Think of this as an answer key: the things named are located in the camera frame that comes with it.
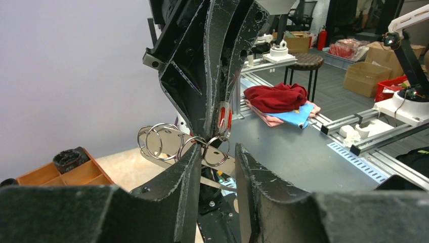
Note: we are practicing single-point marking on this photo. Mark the orange compartment tray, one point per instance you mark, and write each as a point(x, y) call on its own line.
point(89, 173)

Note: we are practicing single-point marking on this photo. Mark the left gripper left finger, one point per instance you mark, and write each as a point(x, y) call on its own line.
point(162, 210)

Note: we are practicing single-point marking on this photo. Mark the red key tag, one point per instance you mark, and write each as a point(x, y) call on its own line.
point(224, 117)

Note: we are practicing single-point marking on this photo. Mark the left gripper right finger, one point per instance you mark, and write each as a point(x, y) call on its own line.
point(272, 209)

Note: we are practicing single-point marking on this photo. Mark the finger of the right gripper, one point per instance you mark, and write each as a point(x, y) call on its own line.
point(250, 18)
point(186, 56)

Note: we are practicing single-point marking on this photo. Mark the black rolled belt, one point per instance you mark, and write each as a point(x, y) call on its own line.
point(9, 182)

